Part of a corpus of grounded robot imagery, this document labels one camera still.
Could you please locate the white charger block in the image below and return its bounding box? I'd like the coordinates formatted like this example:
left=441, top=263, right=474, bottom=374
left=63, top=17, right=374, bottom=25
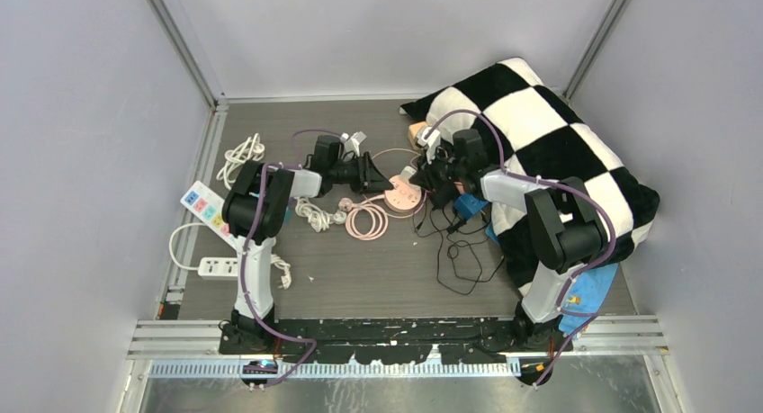
left=399, top=166, right=417, bottom=185

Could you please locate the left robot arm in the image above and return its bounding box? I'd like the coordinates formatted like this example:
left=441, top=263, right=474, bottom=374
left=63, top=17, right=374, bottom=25
left=221, top=134, right=393, bottom=354

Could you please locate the white thick coiled cable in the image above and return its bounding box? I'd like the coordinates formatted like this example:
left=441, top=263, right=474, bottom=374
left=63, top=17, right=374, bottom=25
left=216, top=132, right=266, bottom=191

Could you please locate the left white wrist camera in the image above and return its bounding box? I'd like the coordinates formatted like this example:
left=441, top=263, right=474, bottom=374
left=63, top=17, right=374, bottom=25
left=339, top=131, right=366, bottom=157

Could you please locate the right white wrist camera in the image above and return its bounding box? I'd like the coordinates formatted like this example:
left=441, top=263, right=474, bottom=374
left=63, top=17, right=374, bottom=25
left=414, top=126, right=441, bottom=163

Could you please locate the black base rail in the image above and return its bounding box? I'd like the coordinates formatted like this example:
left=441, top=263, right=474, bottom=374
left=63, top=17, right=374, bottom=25
left=217, top=318, right=573, bottom=365

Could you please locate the checkered black white pillow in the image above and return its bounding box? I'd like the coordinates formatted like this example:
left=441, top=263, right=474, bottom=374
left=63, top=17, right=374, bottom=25
left=400, top=58, right=660, bottom=264

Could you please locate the pink coiled cable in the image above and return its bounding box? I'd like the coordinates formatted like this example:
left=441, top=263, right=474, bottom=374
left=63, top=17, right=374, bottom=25
left=337, top=194, right=390, bottom=242

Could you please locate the white colourful power strip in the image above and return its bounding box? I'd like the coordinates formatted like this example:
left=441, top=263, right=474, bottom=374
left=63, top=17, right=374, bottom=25
left=180, top=181, right=237, bottom=249

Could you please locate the blue cube socket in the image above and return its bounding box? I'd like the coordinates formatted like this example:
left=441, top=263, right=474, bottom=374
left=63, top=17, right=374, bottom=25
left=453, top=193, right=488, bottom=220

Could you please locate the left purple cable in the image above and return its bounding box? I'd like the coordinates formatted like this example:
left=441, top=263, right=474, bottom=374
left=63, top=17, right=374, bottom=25
left=239, top=129, right=347, bottom=389

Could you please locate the orange cube socket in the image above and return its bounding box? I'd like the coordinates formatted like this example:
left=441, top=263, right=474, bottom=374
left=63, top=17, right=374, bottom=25
left=407, top=121, right=427, bottom=150

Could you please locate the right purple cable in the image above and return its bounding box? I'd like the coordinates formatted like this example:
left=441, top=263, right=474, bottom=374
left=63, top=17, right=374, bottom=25
left=426, top=109, right=618, bottom=388

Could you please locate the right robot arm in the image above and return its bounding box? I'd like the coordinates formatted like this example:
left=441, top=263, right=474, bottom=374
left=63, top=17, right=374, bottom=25
left=411, top=126, right=614, bottom=351

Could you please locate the black thin cable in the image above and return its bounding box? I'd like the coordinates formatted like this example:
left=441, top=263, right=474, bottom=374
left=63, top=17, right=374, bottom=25
left=414, top=189, right=507, bottom=295

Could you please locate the pink round socket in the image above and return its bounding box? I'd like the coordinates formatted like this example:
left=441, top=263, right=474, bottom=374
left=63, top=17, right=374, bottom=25
left=382, top=175, right=423, bottom=214

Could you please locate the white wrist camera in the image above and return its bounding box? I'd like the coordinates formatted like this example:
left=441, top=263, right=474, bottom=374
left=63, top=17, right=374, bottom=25
left=414, top=126, right=441, bottom=163
left=339, top=131, right=366, bottom=157

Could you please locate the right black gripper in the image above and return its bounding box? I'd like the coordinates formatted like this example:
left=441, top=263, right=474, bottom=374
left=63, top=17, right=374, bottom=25
left=409, top=146, right=466, bottom=192

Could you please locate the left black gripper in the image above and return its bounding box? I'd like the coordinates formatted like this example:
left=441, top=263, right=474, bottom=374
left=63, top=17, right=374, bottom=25
left=330, top=152, right=393, bottom=194

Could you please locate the purple cable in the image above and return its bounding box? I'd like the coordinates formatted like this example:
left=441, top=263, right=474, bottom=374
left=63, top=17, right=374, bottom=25
left=426, top=109, right=618, bottom=388
left=239, top=129, right=347, bottom=389

